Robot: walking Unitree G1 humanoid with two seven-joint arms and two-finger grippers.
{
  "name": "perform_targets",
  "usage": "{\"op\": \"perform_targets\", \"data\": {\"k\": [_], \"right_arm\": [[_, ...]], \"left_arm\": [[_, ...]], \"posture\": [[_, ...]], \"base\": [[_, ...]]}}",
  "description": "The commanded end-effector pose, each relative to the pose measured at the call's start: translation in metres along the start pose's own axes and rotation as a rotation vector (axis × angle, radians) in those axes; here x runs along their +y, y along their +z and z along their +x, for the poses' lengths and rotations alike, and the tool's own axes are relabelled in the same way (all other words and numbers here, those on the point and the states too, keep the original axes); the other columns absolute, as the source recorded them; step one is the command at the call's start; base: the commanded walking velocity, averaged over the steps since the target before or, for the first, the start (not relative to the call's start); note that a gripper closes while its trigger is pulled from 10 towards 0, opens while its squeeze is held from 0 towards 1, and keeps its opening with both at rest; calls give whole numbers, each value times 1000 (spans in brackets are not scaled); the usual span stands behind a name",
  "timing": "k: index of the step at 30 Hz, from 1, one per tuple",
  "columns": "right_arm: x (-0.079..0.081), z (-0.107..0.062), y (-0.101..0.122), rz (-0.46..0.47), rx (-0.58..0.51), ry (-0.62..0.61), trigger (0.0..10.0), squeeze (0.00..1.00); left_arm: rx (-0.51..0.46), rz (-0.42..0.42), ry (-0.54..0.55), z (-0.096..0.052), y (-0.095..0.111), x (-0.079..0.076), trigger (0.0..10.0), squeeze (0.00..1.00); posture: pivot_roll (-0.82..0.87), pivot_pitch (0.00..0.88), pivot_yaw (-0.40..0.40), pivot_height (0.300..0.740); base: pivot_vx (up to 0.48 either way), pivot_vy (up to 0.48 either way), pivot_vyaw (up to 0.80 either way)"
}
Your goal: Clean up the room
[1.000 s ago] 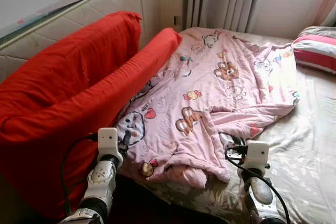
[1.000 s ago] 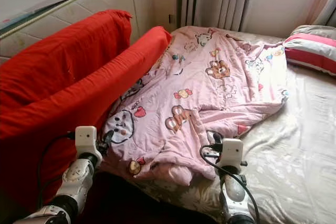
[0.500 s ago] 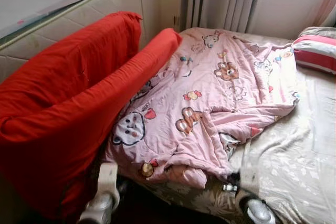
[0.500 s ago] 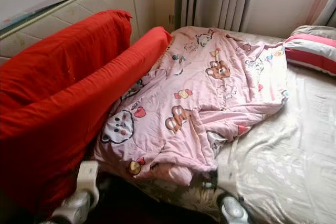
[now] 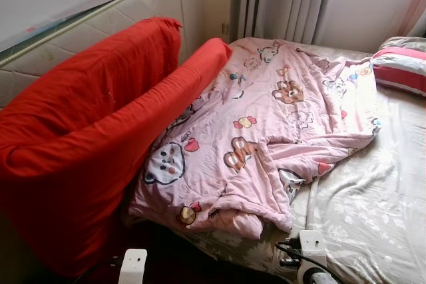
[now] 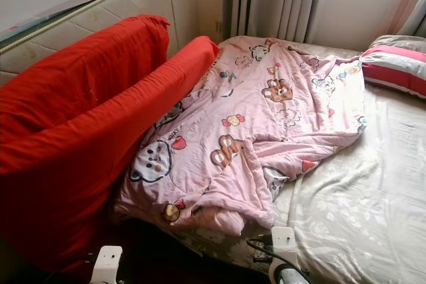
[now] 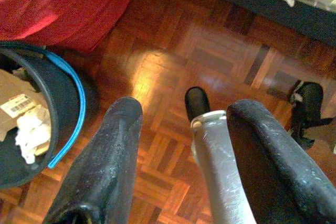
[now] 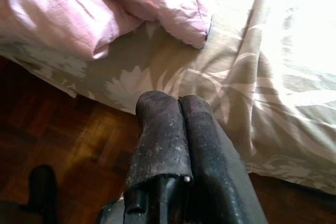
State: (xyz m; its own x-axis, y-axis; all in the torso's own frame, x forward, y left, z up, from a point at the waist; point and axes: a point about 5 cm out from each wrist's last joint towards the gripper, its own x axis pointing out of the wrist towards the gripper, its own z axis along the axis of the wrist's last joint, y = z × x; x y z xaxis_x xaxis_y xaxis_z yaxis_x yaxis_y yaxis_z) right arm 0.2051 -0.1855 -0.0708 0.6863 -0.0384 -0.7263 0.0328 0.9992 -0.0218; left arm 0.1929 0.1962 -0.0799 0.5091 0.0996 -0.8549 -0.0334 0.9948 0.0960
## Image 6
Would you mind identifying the thick red fabric cushion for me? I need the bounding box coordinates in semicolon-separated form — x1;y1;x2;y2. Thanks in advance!
0;14;171;279

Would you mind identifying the plain beige pillow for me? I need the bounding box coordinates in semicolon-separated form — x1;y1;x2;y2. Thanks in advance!
369;34;426;53

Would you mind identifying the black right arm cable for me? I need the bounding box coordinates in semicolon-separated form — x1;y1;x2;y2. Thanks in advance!
246;237;308;279

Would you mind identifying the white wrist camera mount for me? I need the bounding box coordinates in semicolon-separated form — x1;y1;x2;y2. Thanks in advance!
93;245;124;284
269;225;300;275

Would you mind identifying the beige leaf print bed sheet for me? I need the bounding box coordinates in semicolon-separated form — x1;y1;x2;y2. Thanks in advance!
146;37;426;284

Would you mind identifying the pink cartoon print quilt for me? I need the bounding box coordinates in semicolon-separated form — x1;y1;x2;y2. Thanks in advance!
114;34;367;237

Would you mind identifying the pink white teal striped bolster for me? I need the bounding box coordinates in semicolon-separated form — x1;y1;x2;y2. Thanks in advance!
359;44;426;99

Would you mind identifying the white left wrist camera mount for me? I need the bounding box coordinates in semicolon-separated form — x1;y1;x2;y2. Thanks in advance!
93;245;124;284

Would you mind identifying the white quilted mattress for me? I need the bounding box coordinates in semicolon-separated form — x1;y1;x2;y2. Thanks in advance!
0;0;178;86

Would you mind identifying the grey pleated curtain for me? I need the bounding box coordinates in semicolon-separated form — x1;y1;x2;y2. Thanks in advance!
222;0;324;45

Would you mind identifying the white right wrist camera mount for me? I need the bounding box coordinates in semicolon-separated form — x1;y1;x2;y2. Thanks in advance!
269;225;300;275

